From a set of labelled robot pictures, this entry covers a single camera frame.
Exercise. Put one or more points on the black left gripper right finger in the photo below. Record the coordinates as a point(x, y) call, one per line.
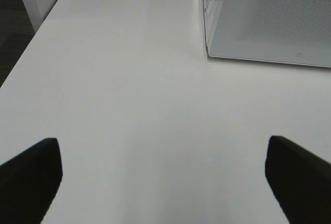
point(299, 180)

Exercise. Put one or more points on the white microwave door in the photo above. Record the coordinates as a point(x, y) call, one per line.
point(277, 31)

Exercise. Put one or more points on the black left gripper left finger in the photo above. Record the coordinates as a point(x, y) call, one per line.
point(30, 181)

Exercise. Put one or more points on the white microwave oven body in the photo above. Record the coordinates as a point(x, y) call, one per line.
point(211, 12)

